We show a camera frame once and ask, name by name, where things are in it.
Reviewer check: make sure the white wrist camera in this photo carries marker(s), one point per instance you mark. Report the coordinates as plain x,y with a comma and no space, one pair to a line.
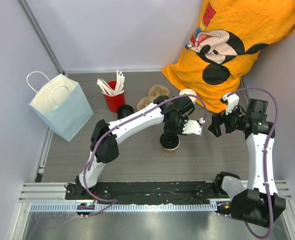
193,127
231,100

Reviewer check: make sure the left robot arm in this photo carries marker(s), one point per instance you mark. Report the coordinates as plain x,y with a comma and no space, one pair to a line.
106,137

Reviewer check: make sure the light blue paper bag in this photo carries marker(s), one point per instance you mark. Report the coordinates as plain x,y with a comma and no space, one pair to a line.
61,104

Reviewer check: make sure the stack of cardboard cup carriers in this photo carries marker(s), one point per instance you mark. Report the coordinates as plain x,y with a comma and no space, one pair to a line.
155,91

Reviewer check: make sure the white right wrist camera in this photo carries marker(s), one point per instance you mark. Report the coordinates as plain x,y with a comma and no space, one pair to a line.
231,100

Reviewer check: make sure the aluminium frame rail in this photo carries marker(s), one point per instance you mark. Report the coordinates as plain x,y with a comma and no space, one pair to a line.
40,35

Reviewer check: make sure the black coffee cup lid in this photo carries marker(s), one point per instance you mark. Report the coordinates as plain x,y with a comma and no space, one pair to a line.
169,141

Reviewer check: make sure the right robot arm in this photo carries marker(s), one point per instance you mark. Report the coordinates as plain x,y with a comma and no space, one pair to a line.
258,202

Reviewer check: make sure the stack of paper cups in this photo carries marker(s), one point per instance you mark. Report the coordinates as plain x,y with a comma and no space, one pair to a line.
191,94

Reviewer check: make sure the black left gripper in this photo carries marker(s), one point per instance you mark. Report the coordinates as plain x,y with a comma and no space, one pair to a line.
167,130

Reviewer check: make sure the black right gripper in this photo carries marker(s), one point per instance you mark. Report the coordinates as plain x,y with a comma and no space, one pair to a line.
219,119

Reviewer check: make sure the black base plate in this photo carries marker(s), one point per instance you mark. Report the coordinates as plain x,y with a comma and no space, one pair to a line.
158,196

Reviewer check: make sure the brown paper cup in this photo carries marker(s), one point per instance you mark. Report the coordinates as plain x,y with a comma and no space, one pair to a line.
169,150

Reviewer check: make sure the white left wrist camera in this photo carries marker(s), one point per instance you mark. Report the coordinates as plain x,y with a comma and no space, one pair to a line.
193,127

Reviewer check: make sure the stack of black lids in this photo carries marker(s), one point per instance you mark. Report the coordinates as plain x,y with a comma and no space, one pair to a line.
124,111

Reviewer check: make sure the orange Mickey Mouse cloth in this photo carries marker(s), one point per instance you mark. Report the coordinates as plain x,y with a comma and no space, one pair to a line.
225,44

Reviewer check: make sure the red straw holder cup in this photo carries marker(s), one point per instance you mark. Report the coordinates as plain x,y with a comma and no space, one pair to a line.
115,101

